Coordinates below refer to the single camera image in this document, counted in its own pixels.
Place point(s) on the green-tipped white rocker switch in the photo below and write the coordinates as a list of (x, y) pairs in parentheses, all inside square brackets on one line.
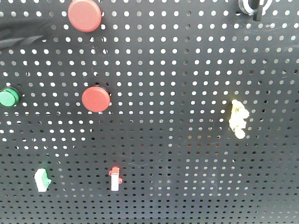
[(42, 180)]

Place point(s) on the black rotary selector switch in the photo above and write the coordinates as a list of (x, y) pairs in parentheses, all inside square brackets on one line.
[(255, 8)]

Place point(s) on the red mushroom button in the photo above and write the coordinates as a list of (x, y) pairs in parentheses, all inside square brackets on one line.
[(96, 99), (84, 15)]

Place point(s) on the yellow toggle handle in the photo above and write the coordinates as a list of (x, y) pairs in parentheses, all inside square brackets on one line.
[(237, 121)]

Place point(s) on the black perforated pegboard panel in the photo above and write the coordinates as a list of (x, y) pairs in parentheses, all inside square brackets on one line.
[(172, 69)]

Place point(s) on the green round push button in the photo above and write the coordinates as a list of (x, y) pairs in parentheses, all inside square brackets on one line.
[(9, 97)]

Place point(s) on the red-tipped white rocker switch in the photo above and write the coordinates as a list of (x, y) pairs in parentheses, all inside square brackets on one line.
[(114, 173)]

